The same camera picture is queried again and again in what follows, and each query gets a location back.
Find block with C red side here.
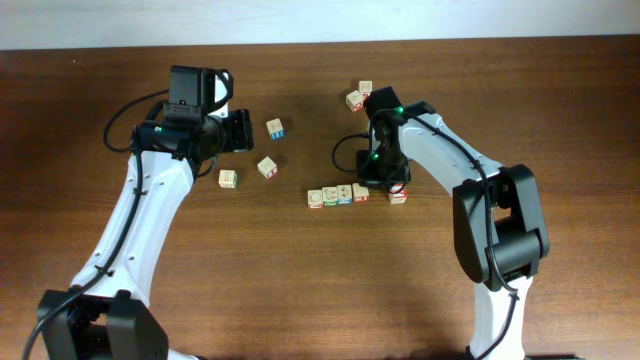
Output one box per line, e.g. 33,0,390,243
307,189,324,209

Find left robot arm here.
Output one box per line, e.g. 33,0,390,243
22,65,254,359

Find block with N red side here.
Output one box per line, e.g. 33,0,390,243
257,157,278,179

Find block with blue side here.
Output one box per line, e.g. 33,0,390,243
266,118,285,140

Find block with red X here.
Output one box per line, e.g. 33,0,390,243
389,184,408,204

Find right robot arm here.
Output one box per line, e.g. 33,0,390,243
356,87,550,359

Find block with car picture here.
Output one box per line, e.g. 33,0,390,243
337,184,353,205

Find block red side far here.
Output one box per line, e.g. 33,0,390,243
345,90,364,112

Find block with I green side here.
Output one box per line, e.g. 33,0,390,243
218,169,238,189

